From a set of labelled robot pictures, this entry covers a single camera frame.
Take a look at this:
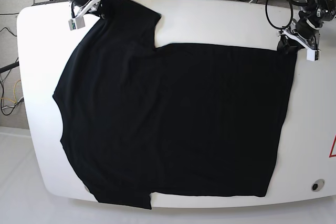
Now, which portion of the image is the red triangle sticker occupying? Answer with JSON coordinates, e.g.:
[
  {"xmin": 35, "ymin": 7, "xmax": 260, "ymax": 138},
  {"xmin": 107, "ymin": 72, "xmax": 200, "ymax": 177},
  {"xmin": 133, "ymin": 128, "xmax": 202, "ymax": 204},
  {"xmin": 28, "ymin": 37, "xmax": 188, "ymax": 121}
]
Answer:
[{"xmin": 329, "ymin": 137, "xmax": 336, "ymax": 157}]

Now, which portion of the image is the black T-shirt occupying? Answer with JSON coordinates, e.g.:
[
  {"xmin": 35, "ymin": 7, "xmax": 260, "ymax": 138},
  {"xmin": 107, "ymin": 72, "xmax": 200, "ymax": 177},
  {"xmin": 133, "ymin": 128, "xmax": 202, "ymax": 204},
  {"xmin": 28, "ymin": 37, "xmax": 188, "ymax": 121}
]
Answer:
[{"xmin": 53, "ymin": 0, "xmax": 297, "ymax": 209}]

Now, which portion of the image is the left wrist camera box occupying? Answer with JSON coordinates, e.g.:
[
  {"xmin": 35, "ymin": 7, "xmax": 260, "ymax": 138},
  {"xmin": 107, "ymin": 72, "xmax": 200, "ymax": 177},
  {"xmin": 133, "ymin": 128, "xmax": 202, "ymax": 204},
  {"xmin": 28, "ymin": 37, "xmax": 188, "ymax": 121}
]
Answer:
[{"xmin": 306, "ymin": 49, "xmax": 321, "ymax": 61}]

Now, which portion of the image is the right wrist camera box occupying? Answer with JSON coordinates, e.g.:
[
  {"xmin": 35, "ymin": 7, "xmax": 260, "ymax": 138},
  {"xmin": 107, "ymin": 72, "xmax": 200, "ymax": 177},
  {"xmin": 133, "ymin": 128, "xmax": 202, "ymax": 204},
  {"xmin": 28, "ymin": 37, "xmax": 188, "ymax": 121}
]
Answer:
[{"xmin": 68, "ymin": 17, "xmax": 85, "ymax": 30}]

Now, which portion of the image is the round table grommet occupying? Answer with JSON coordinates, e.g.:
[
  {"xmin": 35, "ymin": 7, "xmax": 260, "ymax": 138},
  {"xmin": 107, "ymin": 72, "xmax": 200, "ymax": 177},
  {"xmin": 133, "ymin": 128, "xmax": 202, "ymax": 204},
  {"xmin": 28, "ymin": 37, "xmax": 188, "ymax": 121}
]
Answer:
[{"xmin": 311, "ymin": 179, "xmax": 325, "ymax": 192}]

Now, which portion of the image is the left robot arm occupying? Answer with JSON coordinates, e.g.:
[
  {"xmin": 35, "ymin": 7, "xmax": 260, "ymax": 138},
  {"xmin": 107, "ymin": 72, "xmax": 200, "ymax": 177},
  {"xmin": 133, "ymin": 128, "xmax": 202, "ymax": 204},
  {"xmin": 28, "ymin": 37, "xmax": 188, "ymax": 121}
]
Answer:
[{"xmin": 270, "ymin": 0, "xmax": 335, "ymax": 61}]

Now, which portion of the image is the yellow cable left floor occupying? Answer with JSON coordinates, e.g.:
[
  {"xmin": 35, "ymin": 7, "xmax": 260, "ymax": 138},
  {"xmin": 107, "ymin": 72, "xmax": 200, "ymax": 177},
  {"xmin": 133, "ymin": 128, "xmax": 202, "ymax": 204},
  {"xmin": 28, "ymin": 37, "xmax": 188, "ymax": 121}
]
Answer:
[{"xmin": 0, "ymin": 79, "xmax": 24, "ymax": 116}]

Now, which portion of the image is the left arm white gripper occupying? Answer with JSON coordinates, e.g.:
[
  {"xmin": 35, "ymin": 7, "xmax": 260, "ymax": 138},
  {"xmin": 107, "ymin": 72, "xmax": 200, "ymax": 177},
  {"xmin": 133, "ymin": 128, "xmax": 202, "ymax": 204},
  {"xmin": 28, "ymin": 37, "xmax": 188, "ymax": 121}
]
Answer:
[{"xmin": 277, "ymin": 28, "xmax": 319, "ymax": 55}]

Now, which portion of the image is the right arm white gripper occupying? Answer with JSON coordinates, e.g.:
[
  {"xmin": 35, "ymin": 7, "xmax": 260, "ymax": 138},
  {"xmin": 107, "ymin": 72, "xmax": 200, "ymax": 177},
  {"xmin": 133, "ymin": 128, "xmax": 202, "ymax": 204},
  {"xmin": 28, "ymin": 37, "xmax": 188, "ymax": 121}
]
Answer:
[{"xmin": 75, "ymin": 0, "xmax": 110, "ymax": 20}]

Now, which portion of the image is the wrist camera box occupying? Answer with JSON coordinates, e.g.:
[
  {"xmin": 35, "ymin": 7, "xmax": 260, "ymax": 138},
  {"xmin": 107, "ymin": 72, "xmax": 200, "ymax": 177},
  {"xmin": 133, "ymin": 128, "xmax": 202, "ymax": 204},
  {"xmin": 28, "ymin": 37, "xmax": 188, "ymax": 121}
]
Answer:
[
  {"xmin": 306, "ymin": 49, "xmax": 321, "ymax": 61},
  {"xmin": 68, "ymin": 17, "xmax": 85, "ymax": 30}
]

